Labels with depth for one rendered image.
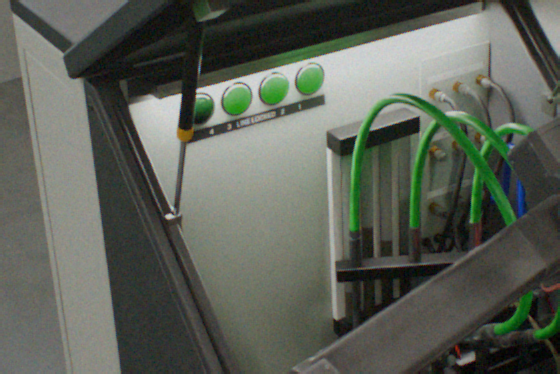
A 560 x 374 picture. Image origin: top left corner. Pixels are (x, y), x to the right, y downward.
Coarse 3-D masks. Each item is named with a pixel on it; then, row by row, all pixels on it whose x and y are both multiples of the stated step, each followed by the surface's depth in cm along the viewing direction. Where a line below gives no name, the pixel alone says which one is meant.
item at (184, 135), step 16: (192, 16) 126; (192, 32) 128; (192, 48) 130; (192, 64) 131; (192, 80) 133; (192, 96) 135; (192, 112) 138; (192, 128) 140; (176, 192) 149; (176, 208) 152
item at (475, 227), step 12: (504, 132) 165; (516, 132) 163; (528, 132) 161; (480, 180) 174; (480, 192) 175; (480, 204) 176; (480, 216) 177; (480, 228) 178; (480, 240) 179; (540, 324) 169
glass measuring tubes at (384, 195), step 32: (352, 128) 179; (384, 128) 179; (416, 128) 182; (384, 160) 183; (384, 192) 185; (384, 224) 187; (384, 256) 190; (352, 288) 188; (384, 288) 192; (352, 320) 191
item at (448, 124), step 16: (384, 96) 160; (400, 96) 156; (416, 96) 154; (368, 112) 164; (432, 112) 151; (368, 128) 166; (448, 128) 148; (464, 144) 146; (352, 160) 172; (480, 160) 145; (352, 176) 173; (352, 192) 174; (496, 192) 143; (352, 208) 176; (352, 224) 177; (528, 304) 144; (512, 320) 147
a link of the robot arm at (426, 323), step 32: (512, 224) 106; (544, 224) 107; (480, 256) 103; (512, 256) 104; (544, 256) 105; (416, 288) 100; (448, 288) 99; (480, 288) 101; (512, 288) 102; (384, 320) 94; (416, 320) 96; (448, 320) 97; (480, 320) 99; (320, 352) 92; (352, 352) 91; (384, 352) 93; (416, 352) 94; (448, 352) 98
